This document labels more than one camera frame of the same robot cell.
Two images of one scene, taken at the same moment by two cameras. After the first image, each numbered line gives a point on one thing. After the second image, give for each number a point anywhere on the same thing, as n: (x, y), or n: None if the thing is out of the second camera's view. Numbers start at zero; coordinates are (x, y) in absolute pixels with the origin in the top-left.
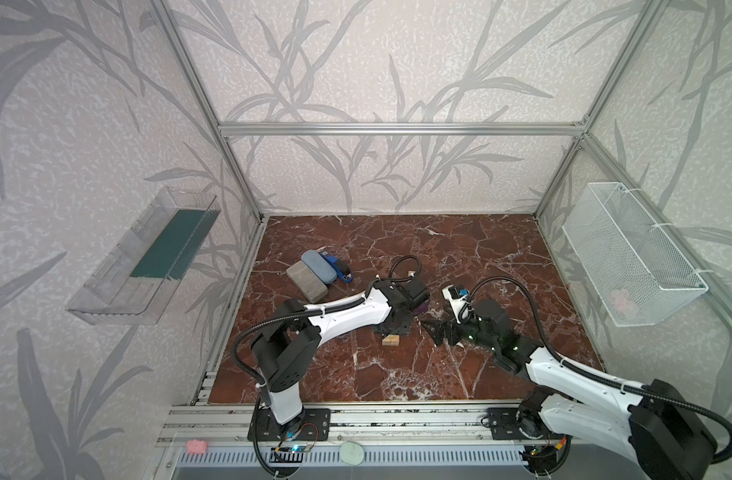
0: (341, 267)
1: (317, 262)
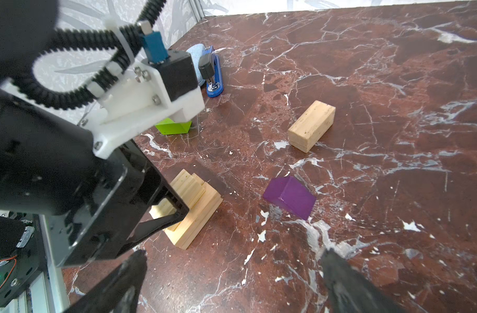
0: (210, 67)
1: (195, 52)
